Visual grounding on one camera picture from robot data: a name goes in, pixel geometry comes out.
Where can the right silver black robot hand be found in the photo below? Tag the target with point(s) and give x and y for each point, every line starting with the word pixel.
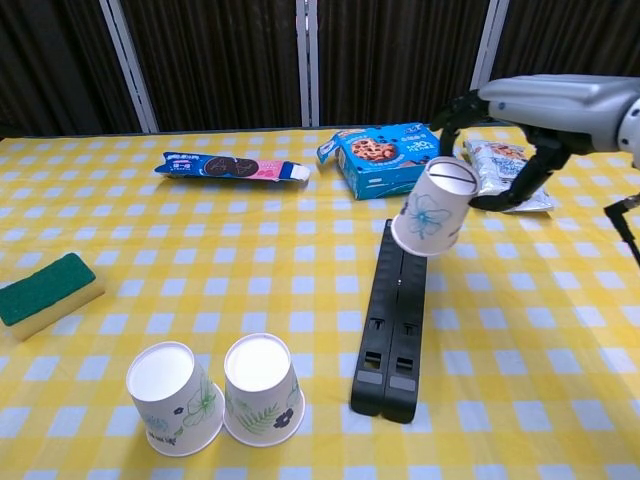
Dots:
pixel 560 105

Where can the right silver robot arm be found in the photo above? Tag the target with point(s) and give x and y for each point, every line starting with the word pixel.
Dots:
pixel 632 135

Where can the paper cup blue flower print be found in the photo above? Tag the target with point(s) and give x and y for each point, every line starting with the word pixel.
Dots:
pixel 430 215

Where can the blue pink cookie sleeve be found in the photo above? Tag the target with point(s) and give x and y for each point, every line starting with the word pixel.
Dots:
pixel 225 167

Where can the yellow checkered tablecloth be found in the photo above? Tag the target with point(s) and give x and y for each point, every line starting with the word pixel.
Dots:
pixel 250 260

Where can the white frame post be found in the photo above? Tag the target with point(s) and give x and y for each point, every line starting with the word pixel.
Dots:
pixel 487 45
pixel 130 70
pixel 307 60

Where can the black folding stand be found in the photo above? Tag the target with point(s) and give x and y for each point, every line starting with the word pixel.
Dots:
pixel 395 310

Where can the paper cup green fern print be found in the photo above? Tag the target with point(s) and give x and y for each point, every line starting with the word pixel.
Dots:
pixel 260 390

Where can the paper cup green flower print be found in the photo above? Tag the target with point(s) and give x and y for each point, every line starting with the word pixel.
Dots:
pixel 170 400

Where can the green and yellow sponge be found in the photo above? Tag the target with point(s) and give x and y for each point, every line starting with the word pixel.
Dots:
pixel 45 290

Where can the white silver snack bag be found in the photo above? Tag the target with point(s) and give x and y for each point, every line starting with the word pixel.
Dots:
pixel 500 165

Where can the blue cookie box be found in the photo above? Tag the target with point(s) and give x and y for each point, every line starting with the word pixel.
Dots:
pixel 380 170

